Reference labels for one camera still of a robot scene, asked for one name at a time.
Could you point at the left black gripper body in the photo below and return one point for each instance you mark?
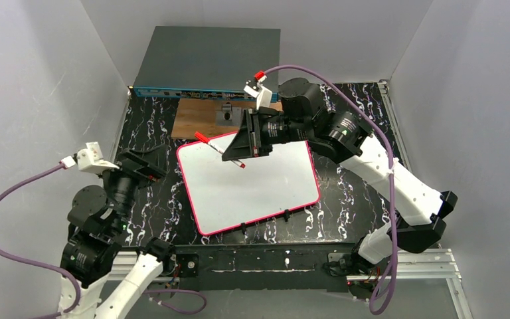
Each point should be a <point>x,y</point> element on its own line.
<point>138,167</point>

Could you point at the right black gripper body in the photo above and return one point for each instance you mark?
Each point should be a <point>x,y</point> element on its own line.
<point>255,134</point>

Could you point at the red capped whiteboard marker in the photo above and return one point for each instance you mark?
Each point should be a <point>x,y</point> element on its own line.
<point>201,137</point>

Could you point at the pink framed whiteboard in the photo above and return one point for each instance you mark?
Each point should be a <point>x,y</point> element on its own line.
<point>224,196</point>

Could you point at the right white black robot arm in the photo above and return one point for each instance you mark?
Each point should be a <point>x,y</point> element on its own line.
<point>348,140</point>

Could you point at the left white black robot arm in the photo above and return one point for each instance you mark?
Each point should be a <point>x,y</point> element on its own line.
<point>97,230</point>

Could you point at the brown wooden board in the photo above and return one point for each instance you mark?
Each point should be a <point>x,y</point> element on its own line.
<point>199,115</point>

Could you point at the small grey metal bracket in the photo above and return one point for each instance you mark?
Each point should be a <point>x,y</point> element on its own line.
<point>228,115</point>

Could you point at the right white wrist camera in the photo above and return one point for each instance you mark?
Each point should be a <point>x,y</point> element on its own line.
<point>260,93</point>

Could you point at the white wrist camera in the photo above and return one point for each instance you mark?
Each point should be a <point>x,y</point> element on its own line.
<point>91,160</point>
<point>260,93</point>

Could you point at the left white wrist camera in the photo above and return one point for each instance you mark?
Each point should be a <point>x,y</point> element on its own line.
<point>91,160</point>

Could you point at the grey blue network switch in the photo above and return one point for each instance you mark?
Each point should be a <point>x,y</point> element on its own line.
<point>205,62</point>

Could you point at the aluminium frame rail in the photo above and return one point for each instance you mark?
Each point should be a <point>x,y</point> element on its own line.
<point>384,89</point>

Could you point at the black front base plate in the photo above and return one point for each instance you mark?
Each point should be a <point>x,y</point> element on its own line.
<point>297,266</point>

